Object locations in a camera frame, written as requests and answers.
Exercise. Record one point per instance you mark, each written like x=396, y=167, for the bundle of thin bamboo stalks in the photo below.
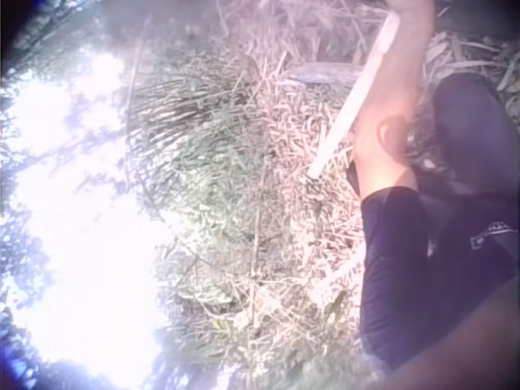
x=183, y=105

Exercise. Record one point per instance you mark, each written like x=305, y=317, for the pale split bamboo stick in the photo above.
x=352, y=103

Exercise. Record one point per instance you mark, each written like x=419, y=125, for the grey weathered log piece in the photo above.
x=325, y=73

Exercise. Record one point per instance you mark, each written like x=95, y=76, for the thin upright bamboo stalk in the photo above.
x=136, y=69

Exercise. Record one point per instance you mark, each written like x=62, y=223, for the person's legs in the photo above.
x=471, y=122

